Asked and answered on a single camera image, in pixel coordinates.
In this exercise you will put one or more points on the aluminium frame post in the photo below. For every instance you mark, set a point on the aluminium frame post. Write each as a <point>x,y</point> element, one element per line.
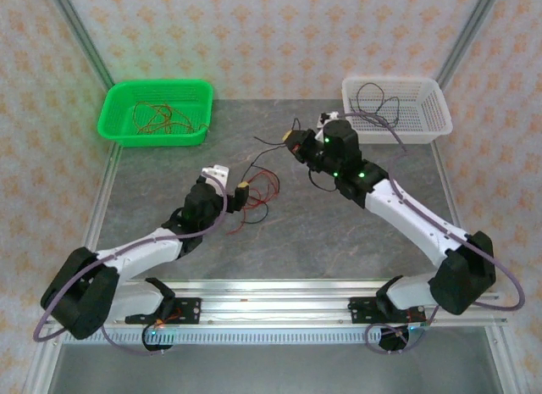
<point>469,34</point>
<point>79,34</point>

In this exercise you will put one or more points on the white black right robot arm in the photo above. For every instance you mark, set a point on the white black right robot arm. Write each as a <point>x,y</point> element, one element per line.
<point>406,216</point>

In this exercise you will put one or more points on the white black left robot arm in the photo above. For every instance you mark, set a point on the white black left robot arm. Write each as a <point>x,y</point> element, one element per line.
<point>144,250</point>

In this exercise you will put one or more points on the aluminium table side rail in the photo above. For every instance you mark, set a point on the aluminium table side rail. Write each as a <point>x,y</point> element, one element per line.
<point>103,190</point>
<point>446,178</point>

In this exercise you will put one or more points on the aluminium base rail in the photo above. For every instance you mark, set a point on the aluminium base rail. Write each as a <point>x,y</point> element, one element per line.
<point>275,303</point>

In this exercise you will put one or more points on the white plastic basket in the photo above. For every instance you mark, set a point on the white plastic basket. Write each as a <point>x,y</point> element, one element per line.
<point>423,110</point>

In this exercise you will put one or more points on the green plastic basket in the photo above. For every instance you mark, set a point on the green plastic basket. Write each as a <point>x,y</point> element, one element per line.
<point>178,93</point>

